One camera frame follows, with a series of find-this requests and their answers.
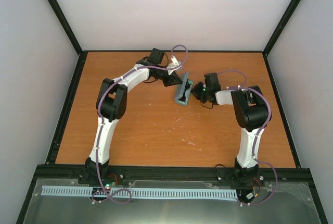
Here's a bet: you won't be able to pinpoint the grey green glasses case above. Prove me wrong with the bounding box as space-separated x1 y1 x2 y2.
174 72 193 106

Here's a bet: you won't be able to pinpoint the black round sunglasses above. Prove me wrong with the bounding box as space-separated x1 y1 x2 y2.
179 82 190 103

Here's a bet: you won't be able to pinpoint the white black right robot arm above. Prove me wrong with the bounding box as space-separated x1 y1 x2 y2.
191 73 272 183

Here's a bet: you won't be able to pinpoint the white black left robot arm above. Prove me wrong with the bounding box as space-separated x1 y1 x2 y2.
85 44 193 184

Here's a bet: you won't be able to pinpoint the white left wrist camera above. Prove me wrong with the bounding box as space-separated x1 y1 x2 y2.
166 55 183 75

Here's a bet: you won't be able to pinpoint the light blue slotted cable duct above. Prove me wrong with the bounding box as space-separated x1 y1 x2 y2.
41 185 237 201

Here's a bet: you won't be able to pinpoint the black left frame post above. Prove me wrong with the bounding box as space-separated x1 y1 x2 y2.
32 0 84 55

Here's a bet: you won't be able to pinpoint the black frame post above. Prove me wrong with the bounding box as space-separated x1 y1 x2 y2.
262 0 318 55
32 0 84 55

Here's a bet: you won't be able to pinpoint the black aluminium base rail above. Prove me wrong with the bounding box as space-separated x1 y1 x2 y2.
33 164 313 186

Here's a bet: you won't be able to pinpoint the black right frame post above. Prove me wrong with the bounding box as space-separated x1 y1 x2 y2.
262 0 318 55

